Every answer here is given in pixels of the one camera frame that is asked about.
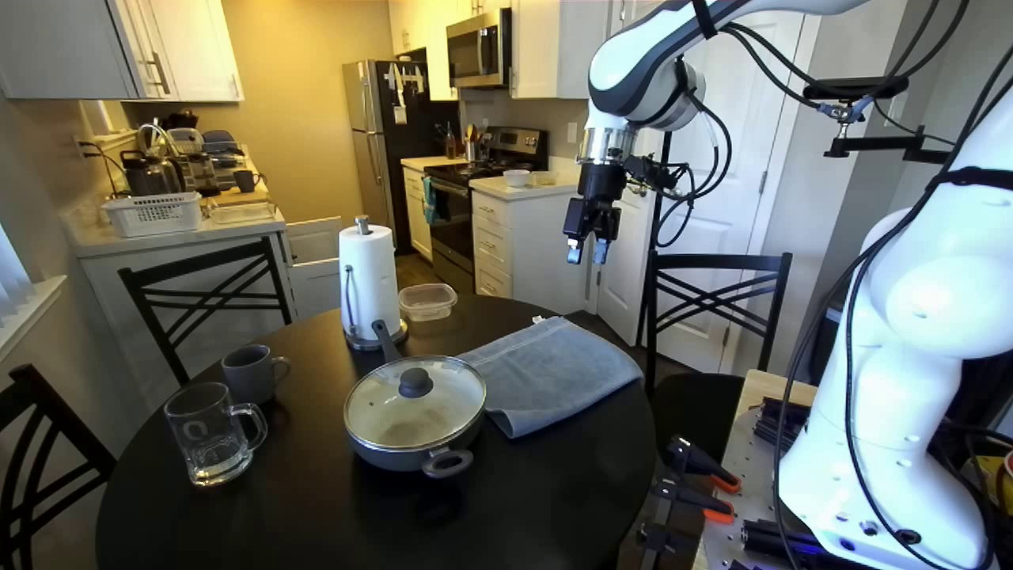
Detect glass pan lid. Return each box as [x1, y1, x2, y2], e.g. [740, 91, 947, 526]
[347, 358, 487, 453]

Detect black stove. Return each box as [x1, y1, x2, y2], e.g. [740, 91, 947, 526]
[424, 124, 550, 295]

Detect black chair right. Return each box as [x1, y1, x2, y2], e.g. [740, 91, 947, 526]
[644, 254, 792, 386]

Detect clear storage bin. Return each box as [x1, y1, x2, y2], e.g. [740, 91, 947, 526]
[103, 193, 202, 236]

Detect robot base platform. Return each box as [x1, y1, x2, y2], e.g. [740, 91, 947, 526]
[693, 369, 813, 570]

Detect microwave oven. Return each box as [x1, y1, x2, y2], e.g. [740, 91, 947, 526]
[446, 5, 512, 89]

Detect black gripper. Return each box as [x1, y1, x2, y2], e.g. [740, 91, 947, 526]
[563, 160, 626, 266]

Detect clear glass mug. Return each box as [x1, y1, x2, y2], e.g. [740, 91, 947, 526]
[163, 384, 270, 487]

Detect round black table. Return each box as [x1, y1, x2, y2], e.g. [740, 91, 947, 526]
[95, 299, 657, 570]

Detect clear plastic container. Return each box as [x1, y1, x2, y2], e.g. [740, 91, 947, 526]
[400, 282, 460, 324]

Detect paper towel roll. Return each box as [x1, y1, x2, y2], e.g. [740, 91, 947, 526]
[340, 215, 406, 350]

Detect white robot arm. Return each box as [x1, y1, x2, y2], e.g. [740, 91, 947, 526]
[563, 0, 1013, 570]

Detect black refrigerator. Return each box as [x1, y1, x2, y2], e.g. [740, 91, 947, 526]
[343, 56, 460, 254]

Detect grey ceramic mug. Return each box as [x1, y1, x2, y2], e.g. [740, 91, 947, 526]
[221, 346, 293, 402]

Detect black camera stand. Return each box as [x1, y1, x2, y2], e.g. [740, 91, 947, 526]
[804, 75, 947, 164]

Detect black orange clamp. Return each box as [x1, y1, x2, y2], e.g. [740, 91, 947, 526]
[663, 434, 740, 494]

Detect black chair near left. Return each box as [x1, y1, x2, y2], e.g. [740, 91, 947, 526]
[0, 363, 119, 570]

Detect grey cooking pan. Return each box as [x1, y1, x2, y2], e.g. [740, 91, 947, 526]
[347, 320, 487, 478]

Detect black chair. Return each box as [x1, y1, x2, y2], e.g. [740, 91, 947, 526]
[644, 254, 792, 386]
[122, 236, 294, 384]
[0, 363, 119, 570]

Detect coffee maker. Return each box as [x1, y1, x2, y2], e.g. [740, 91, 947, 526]
[122, 120, 185, 196]

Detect grey-blue towel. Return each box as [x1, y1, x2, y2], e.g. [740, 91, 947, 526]
[463, 316, 644, 440]

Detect black chair far left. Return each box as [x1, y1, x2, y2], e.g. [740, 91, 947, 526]
[122, 236, 294, 384]

